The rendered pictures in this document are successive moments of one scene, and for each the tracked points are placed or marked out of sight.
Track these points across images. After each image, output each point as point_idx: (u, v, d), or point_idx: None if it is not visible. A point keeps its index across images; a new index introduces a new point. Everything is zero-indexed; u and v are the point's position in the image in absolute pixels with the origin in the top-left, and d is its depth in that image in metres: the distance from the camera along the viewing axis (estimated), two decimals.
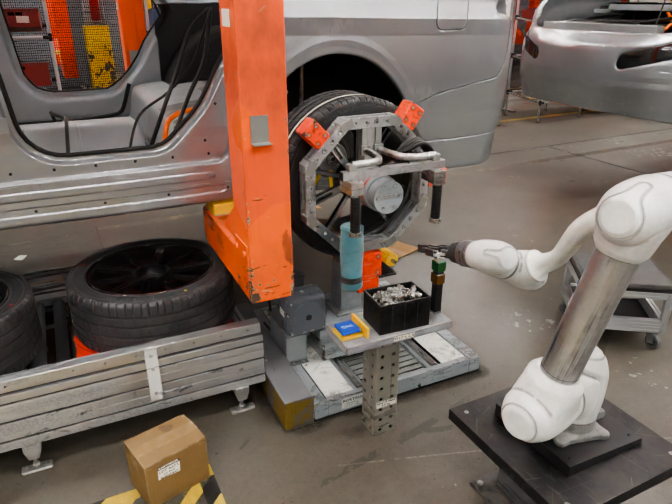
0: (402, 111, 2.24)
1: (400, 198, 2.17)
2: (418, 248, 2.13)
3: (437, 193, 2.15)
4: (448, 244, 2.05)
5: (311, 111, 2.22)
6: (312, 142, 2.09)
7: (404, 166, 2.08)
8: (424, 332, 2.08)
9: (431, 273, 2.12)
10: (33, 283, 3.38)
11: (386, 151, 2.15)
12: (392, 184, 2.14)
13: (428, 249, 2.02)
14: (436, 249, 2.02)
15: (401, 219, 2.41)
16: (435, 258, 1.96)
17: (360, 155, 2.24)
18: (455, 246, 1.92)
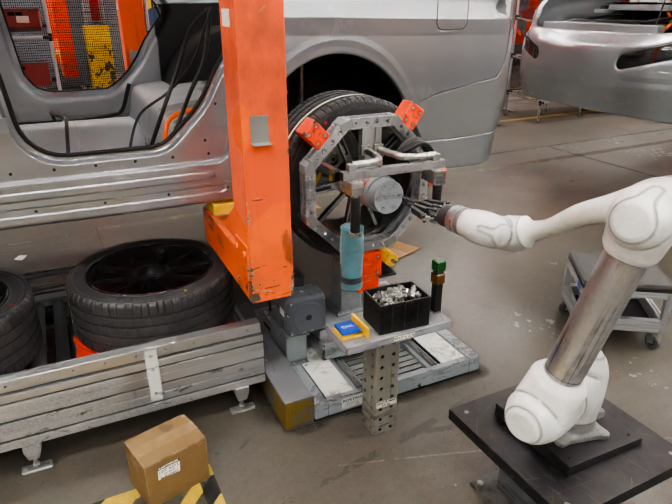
0: (402, 111, 2.24)
1: (400, 198, 2.17)
2: (403, 201, 2.07)
3: (437, 193, 2.15)
4: (434, 200, 2.00)
5: (327, 101, 2.23)
6: (312, 142, 2.09)
7: (404, 166, 2.08)
8: (424, 332, 2.08)
9: (431, 273, 2.12)
10: (33, 283, 3.38)
11: (386, 151, 2.15)
12: (392, 184, 2.14)
13: (415, 210, 1.97)
14: (423, 209, 1.97)
15: (401, 219, 2.41)
16: (424, 222, 1.93)
17: (360, 155, 2.24)
18: (445, 212, 1.88)
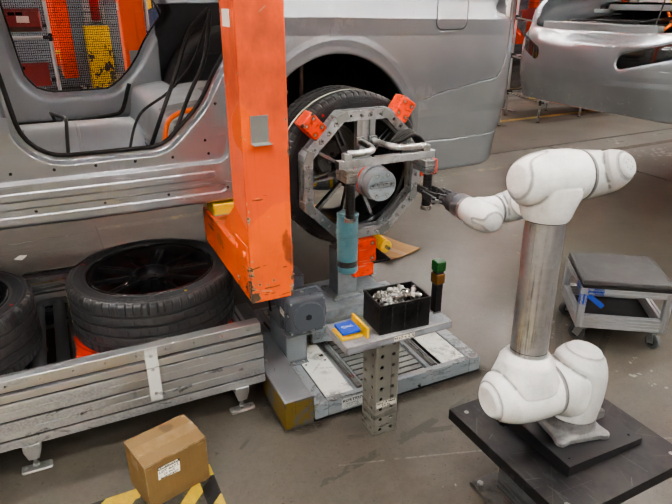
0: (395, 105, 2.38)
1: (393, 186, 2.31)
2: None
3: (427, 181, 2.28)
4: (427, 200, 2.23)
5: (324, 95, 2.36)
6: (310, 133, 2.23)
7: (396, 156, 2.21)
8: (424, 332, 2.08)
9: (431, 273, 2.12)
10: (33, 283, 3.38)
11: (379, 142, 2.28)
12: (385, 173, 2.27)
13: None
14: None
15: (394, 207, 2.55)
16: None
17: (355, 146, 2.38)
18: None
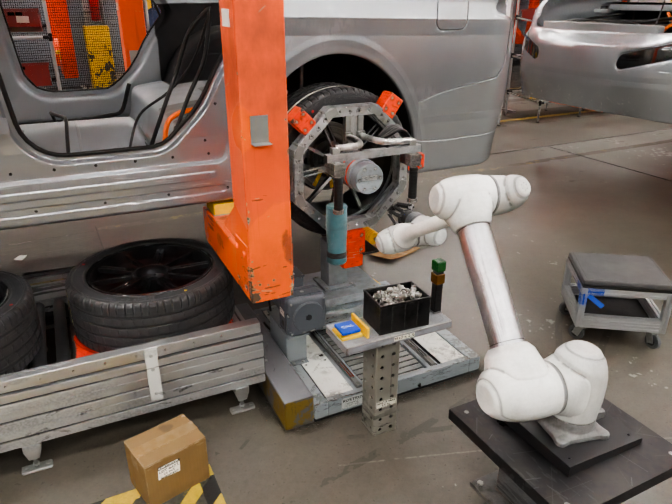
0: (382, 101, 2.46)
1: (380, 180, 2.39)
2: None
3: (413, 174, 2.36)
4: (393, 220, 2.64)
5: (314, 92, 2.45)
6: (300, 128, 2.31)
7: (383, 150, 2.29)
8: (424, 332, 2.08)
9: (431, 273, 2.12)
10: (33, 283, 3.38)
11: (367, 137, 2.37)
12: (372, 167, 2.35)
13: None
14: None
15: (383, 201, 2.63)
16: (411, 203, 2.58)
17: (344, 141, 2.46)
18: None
